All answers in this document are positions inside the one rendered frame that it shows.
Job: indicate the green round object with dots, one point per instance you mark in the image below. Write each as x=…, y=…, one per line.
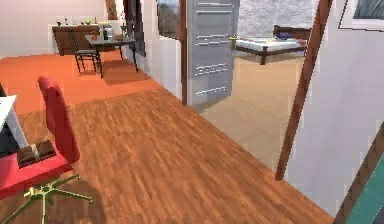
x=87, y=22

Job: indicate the dark dining table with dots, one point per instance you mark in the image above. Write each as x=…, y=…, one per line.
x=111, y=42

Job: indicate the dark framed wall picture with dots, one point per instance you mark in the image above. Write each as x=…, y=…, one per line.
x=168, y=18

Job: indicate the dark appliance on table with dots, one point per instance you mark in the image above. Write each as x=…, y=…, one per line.
x=107, y=32

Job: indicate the white framed wall picture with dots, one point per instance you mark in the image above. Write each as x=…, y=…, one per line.
x=365, y=13

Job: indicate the teal door with brown frame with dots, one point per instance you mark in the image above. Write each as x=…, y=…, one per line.
x=366, y=190

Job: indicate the brown wooden sideboard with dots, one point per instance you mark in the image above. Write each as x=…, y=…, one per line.
x=71, y=36

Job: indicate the black metal dining chair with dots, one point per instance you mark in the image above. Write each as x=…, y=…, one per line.
x=83, y=53

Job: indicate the brown framed wall picture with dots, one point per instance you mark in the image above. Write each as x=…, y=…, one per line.
x=111, y=9

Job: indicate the dark wooden bed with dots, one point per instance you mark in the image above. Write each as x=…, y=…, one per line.
x=270, y=45

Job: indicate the small green house plant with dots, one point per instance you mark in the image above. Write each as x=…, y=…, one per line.
x=124, y=31

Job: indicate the red swivel office chair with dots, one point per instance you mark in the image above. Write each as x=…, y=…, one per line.
x=58, y=116

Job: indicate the white desk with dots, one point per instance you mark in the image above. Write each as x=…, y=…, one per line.
x=8, y=113

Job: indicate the grey panelled room door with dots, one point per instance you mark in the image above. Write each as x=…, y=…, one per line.
x=210, y=50

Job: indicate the dark tall wall panel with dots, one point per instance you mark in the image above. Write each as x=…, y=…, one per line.
x=135, y=25

